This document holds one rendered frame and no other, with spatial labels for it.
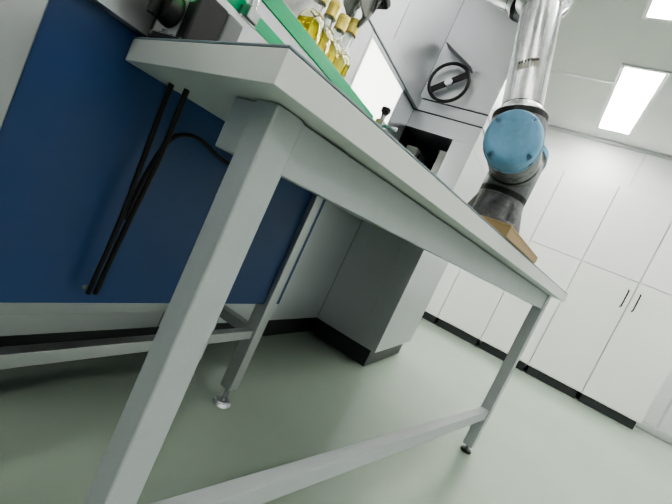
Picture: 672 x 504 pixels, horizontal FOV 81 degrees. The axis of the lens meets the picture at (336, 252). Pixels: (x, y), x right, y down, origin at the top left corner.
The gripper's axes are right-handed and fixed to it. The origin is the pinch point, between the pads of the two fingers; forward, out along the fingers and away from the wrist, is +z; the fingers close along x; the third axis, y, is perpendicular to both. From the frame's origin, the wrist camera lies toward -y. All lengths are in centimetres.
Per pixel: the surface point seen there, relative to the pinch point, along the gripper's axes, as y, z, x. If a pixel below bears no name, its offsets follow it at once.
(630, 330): -375, 32, 156
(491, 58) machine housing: -96, -49, 9
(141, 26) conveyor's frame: 64, 42, 18
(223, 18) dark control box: 59, 36, 25
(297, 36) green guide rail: 34.0, 23.9, 15.0
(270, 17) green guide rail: 42, 25, 15
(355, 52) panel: -22.2, -2.8, -12.3
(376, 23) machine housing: -27.9, -17.6, -13.3
